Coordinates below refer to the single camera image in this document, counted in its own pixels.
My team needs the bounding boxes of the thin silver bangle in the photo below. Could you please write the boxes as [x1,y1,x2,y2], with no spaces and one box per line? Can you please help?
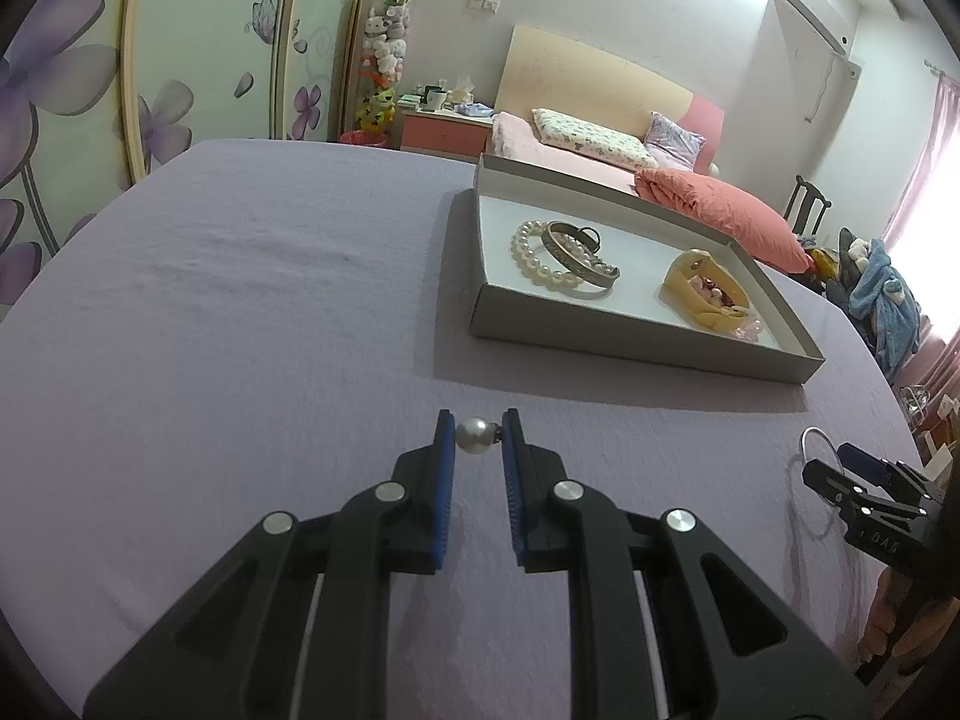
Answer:
[799,426,843,470]

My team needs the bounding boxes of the pink bead bracelet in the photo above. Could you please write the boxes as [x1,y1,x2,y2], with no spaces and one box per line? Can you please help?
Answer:
[696,274,768,343]

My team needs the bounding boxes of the yellow wrist watch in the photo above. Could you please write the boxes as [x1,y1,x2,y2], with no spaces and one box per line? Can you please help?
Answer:
[662,249,754,333]

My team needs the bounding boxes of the single pearl earring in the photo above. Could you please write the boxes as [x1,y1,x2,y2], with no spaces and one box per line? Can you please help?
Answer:
[454,416,501,455]

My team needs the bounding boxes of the wide silver cuff bangle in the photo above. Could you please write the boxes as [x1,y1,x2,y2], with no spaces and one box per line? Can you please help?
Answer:
[537,221,622,291]

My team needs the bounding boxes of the grey shallow cardboard tray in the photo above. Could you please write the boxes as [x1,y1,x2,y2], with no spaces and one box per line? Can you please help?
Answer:
[470,154,823,383]

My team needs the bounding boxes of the white pearl bracelet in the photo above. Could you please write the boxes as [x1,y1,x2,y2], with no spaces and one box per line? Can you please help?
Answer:
[511,218,602,291]

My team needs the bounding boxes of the right hand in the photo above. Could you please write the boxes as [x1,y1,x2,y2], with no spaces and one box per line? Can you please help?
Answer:
[857,564,960,680]

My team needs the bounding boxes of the blue plush robe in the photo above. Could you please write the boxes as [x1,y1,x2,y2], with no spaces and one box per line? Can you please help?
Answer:
[839,227,921,383]

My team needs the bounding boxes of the pink curtain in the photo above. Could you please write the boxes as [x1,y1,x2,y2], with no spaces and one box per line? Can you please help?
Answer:
[884,71,958,397]

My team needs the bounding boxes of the dark wooden chair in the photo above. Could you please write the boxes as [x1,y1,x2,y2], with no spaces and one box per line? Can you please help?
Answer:
[782,174,833,238]

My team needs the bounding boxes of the salmon folded duvet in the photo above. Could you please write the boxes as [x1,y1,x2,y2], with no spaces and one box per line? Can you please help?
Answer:
[635,167,814,275]

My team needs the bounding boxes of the purple patterned pillow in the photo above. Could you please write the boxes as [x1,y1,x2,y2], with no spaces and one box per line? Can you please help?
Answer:
[643,112,706,172]

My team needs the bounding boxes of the white air conditioner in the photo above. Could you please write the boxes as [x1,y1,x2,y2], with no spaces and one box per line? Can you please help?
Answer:
[786,0,861,82]

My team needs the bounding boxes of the floral white pillow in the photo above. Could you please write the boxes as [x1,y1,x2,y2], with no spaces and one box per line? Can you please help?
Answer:
[532,107,658,171]

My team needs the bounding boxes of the bed with pink sheet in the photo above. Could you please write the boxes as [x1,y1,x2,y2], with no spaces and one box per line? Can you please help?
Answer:
[488,25,724,193]

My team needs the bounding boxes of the red waste bin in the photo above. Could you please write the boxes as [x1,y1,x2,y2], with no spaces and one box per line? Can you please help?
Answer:
[338,128,391,148]

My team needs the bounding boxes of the pink beige nightstand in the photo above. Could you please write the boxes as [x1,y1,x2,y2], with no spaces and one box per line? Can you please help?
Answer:
[398,109,493,163]

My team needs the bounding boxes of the floral sliding wardrobe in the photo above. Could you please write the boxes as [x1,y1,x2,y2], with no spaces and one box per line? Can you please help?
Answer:
[2,0,358,304]

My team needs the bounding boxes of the plush toy tower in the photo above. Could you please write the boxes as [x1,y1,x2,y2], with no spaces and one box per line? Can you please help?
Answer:
[353,0,412,135]

